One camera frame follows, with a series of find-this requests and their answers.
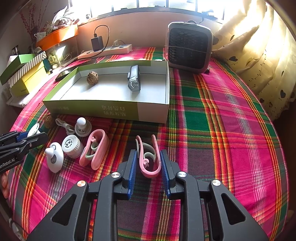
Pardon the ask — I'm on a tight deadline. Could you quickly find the green cardboard box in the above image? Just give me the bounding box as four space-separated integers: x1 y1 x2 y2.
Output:
1 54 35 85

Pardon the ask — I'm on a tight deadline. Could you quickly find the person's left hand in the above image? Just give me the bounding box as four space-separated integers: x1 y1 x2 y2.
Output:
1 172 10 199

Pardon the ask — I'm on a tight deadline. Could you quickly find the white power strip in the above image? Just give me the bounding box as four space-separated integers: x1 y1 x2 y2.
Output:
77 44 132 60

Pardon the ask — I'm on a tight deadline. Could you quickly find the white knob suction hook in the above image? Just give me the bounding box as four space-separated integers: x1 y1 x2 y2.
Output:
75 117 92 137

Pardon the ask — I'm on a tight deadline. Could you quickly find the pink clip holder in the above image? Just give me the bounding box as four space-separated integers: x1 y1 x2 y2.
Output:
135 135 162 179
79 129 109 170

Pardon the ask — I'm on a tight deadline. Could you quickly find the black charger with cable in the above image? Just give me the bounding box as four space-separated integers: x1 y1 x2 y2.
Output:
91 25 110 56

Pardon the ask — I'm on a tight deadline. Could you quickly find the white plug adapter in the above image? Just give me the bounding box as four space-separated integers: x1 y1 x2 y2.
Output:
112 40 120 47

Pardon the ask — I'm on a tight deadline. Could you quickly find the green white thread spool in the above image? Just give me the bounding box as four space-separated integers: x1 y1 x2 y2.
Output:
27 123 48 149

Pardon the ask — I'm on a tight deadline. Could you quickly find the white panda toy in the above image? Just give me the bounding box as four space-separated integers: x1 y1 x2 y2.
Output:
45 142 64 173

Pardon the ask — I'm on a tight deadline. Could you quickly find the yellow cardboard box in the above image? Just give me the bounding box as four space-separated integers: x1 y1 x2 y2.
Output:
10 61 48 97

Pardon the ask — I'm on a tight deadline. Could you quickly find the cream heart pattern curtain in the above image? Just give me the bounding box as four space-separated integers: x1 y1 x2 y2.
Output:
213 1 295 120

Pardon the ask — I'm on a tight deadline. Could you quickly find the green white cardboard tray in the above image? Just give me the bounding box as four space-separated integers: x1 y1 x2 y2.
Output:
43 60 170 123

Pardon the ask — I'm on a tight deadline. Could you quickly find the striped gift box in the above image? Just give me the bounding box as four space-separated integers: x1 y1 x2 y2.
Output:
8 51 47 88

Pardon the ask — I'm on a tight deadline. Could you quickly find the pink black mini heater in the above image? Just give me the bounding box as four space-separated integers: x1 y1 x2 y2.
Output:
165 21 213 74

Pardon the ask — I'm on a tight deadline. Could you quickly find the white round cap bottle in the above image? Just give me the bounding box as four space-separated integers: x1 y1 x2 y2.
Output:
61 135 84 159

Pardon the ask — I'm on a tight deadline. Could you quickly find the brown walnut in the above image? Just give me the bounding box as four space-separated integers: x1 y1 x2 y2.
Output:
87 71 99 86
44 114 56 129

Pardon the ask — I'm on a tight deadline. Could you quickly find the white usb cable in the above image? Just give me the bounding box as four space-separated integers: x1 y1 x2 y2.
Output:
55 117 76 136

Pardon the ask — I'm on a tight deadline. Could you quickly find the orange planter box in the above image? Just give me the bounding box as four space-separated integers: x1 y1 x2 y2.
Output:
36 24 78 51

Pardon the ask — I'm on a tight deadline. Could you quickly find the black smartphone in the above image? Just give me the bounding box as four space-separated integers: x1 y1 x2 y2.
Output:
55 66 76 82

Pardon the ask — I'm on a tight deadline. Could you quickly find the black silver bike light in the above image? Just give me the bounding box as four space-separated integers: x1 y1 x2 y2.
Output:
127 65 140 92

